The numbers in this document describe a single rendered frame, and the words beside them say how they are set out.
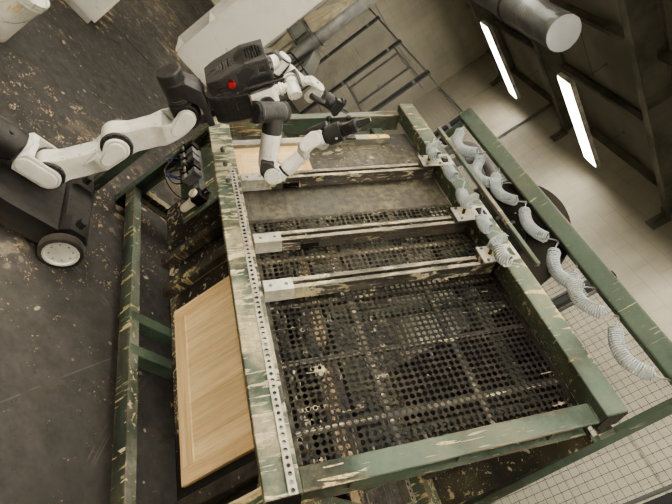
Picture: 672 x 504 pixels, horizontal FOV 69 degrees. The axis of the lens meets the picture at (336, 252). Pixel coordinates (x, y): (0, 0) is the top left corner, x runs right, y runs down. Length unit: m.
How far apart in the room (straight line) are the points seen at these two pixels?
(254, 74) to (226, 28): 4.15
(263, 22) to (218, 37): 0.56
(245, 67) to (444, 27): 9.77
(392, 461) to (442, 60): 10.89
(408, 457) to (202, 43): 5.54
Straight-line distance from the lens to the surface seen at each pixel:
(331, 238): 2.29
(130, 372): 2.42
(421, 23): 11.63
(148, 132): 2.46
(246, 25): 6.41
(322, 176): 2.63
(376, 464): 1.72
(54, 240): 2.59
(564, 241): 2.79
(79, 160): 2.58
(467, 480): 2.42
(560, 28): 5.09
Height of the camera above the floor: 1.73
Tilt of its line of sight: 14 degrees down
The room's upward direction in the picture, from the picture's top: 58 degrees clockwise
